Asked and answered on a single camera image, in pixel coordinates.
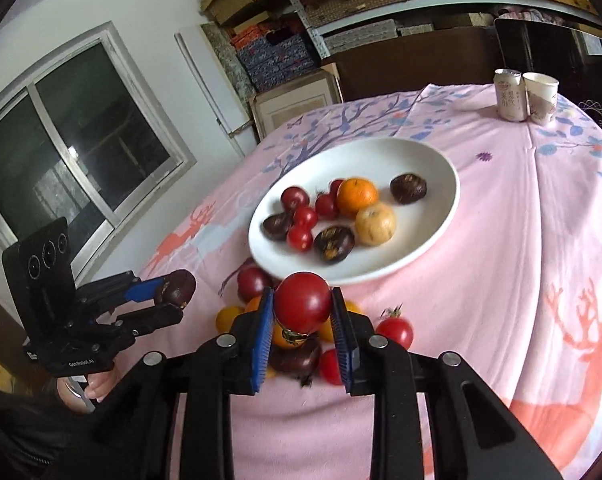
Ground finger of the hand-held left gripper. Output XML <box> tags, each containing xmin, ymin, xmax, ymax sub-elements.
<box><xmin>94</xmin><ymin>302</ymin><xmax>184</xmax><ymax>337</ymax></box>
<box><xmin>78</xmin><ymin>271</ymin><xmax>174</xmax><ymax>307</ymax></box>

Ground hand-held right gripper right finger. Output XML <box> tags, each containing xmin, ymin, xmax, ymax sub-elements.
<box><xmin>331</xmin><ymin>286</ymin><xmax>564</xmax><ymax>480</ymax></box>

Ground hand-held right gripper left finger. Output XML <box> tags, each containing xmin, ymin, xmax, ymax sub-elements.
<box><xmin>81</xmin><ymin>287</ymin><xmax>276</xmax><ymax>480</ymax></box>

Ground yellow tomato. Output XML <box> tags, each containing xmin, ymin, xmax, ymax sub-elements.
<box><xmin>216</xmin><ymin>306</ymin><xmax>246</xmax><ymax>333</ymax></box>

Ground large red tomato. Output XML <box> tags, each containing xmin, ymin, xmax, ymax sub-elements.
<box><xmin>273</xmin><ymin>271</ymin><xmax>333</xmax><ymax>336</ymax></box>

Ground dark red plum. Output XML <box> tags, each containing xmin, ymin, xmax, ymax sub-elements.
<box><xmin>280</xmin><ymin>186</ymin><xmax>310</xmax><ymax>210</ymax></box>
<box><xmin>236</xmin><ymin>266</ymin><xmax>274</xmax><ymax>302</ymax></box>

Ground white round plate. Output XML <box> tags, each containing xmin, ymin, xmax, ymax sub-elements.
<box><xmin>247</xmin><ymin>137</ymin><xmax>460</xmax><ymax>285</ymax></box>

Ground pale yellow fruit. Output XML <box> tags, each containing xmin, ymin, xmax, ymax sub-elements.
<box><xmin>355</xmin><ymin>203</ymin><xmax>398</xmax><ymax>247</ymax></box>

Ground large orange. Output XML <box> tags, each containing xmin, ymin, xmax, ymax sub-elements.
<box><xmin>336</xmin><ymin>177</ymin><xmax>379</xmax><ymax>213</ymax></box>

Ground person's left forearm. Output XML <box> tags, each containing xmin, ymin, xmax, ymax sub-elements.
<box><xmin>0</xmin><ymin>380</ymin><xmax>132</xmax><ymax>480</ymax></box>

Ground person's left hand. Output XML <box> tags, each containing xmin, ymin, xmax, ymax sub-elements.
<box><xmin>84</xmin><ymin>360</ymin><xmax>118</xmax><ymax>402</ymax></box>

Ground white framed sliding window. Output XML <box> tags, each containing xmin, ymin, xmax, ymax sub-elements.
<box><xmin>0</xmin><ymin>21</ymin><xmax>198</xmax><ymax>281</ymax></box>

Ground pink deer printed tablecloth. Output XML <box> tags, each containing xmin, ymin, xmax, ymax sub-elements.
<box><xmin>136</xmin><ymin>82</ymin><xmax>602</xmax><ymax>480</ymax></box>

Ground white leaning board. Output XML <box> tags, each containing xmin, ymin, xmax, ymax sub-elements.
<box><xmin>175</xmin><ymin>25</ymin><xmax>247</xmax><ymax>158</ymax></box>

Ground beige framed picture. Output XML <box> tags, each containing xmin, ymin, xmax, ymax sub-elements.
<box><xmin>248</xmin><ymin>62</ymin><xmax>344</xmax><ymax>143</ymax></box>

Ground green marbled board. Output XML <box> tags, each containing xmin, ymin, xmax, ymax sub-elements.
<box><xmin>201</xmin><ymin>24</ymin><xmax>259</xmax><ymax>96</ymax></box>

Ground stack of blue floral boxes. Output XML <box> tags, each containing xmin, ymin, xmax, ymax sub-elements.
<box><xmin>233</xmin><ymin>30</ymin><xmax>317</xmax><ymax>93</ymax></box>

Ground brown wooden board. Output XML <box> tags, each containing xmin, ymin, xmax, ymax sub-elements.
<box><xmin>333</xmin><ymin>27</ymin><xmax>502</xmax><ymax>103</ymax></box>

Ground white paper cup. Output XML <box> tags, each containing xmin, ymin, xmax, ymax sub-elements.
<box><xmin>522</xmin><ymin>72</ymin><xmax>560</xmax><ymax>127</ymax></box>

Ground white metal shelf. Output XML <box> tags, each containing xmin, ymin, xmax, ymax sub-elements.
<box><xmin>263</xmin><ymin>0</ymin><xmax>602</xmax><ymax>56</ymax></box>

